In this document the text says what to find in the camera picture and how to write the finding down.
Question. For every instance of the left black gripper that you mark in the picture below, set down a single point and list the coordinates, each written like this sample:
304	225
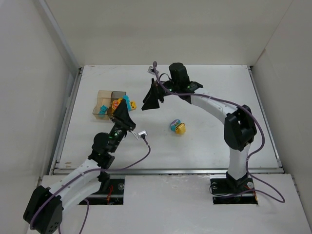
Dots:
124	124

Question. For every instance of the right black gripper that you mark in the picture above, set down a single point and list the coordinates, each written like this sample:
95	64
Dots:
161	91

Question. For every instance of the yellow butterfly print lego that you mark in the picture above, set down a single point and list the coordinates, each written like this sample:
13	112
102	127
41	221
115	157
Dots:
116	103

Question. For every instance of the yellow square lego brick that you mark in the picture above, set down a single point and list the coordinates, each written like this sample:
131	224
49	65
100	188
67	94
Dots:
131	105

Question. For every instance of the teal square lego brick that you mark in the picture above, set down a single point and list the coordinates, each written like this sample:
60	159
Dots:
125	97

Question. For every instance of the teal lego plate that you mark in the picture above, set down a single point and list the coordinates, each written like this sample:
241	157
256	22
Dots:
103	110

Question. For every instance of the teal round printed lego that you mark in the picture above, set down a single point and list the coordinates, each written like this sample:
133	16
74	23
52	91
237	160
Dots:
174	124

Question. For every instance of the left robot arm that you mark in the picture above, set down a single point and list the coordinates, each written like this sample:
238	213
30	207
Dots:
47	205

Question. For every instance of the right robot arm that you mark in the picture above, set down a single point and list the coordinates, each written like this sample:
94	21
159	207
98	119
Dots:
239	127

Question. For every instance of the grey transparent container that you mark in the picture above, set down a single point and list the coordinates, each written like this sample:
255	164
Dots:
116	98

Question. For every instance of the orange transparent container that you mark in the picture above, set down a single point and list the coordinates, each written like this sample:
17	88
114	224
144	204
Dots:
103	98

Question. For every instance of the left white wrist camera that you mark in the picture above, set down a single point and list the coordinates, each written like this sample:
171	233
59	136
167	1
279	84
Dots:
142	134

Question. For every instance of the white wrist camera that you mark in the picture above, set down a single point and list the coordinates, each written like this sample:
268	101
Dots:
152	70
142	134

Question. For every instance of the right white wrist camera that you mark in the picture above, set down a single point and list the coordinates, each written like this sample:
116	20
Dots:
152	70

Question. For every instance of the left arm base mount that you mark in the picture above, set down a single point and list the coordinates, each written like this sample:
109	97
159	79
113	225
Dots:
112	194

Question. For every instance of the aluminium front rail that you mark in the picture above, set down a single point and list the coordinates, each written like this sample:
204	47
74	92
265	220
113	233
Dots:
194	171

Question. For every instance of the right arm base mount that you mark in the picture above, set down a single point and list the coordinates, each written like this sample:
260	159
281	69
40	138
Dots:
225	194

